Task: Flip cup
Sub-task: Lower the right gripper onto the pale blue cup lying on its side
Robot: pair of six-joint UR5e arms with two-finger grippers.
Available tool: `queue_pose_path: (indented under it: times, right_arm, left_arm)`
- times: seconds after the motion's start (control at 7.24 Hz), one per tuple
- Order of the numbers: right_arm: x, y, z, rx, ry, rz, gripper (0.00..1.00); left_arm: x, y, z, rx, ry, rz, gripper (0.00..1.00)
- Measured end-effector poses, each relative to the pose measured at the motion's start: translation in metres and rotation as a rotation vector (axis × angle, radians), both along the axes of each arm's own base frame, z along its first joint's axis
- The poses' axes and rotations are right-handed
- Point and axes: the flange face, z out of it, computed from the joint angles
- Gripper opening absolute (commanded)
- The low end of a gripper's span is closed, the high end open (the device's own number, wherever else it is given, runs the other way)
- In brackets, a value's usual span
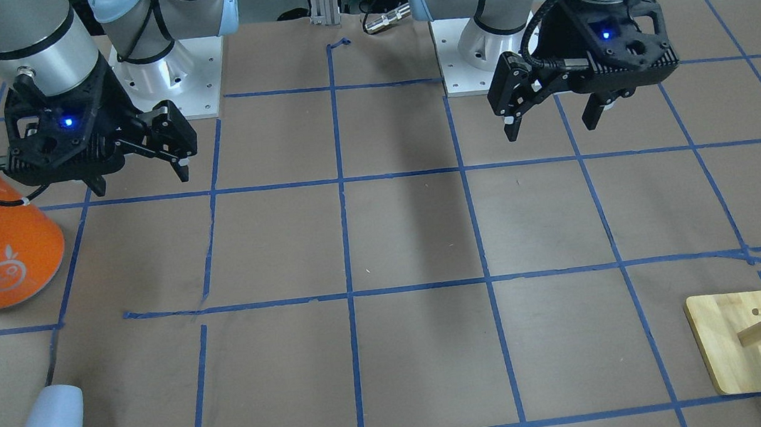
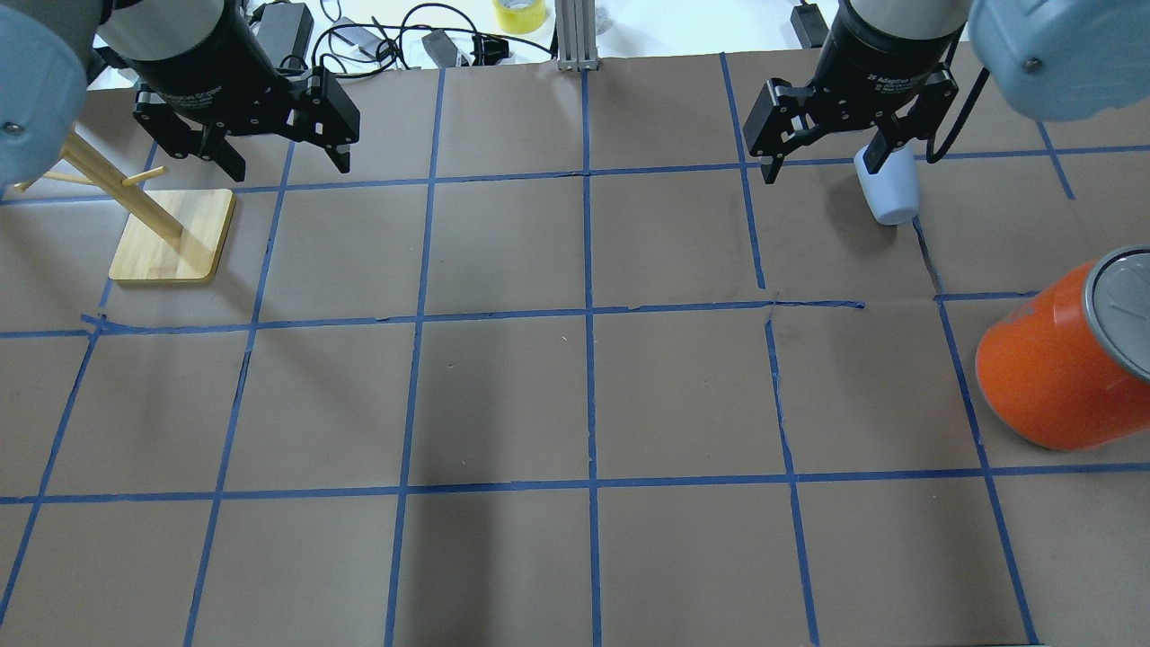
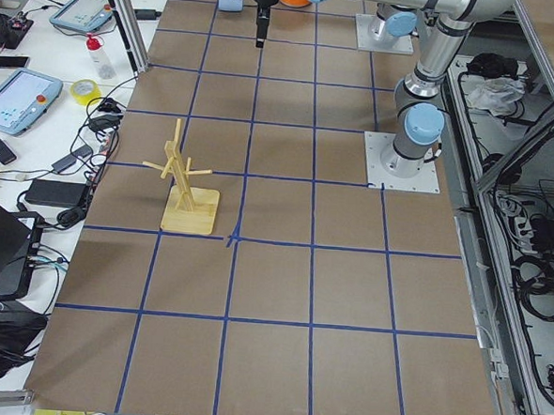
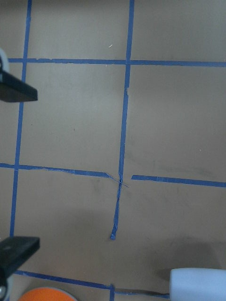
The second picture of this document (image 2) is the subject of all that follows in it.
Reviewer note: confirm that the orange can-shaped container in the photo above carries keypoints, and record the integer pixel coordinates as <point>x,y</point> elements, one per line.
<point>1069,370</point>

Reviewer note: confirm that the small black adapter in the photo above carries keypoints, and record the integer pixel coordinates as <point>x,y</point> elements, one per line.
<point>809,25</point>

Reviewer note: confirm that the black power adapter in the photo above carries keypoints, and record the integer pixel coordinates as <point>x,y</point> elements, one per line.
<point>283,31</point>

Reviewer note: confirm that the yellow tape roll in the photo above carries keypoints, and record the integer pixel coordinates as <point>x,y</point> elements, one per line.
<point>519,16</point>

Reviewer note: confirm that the aluminium frame post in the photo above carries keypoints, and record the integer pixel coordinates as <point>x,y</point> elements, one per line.
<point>575,27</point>

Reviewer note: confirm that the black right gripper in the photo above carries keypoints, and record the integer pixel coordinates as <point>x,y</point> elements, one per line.
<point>885,63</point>

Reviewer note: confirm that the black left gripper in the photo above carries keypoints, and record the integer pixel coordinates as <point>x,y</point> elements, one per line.
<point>208,72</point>

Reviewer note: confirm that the light blue plastic cup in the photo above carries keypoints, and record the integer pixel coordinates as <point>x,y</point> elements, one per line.
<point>893,194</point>

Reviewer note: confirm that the wooden mug tree stand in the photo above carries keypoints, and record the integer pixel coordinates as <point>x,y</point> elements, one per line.
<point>171,236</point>

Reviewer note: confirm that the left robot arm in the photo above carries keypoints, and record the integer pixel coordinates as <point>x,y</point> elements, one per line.
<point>47,47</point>

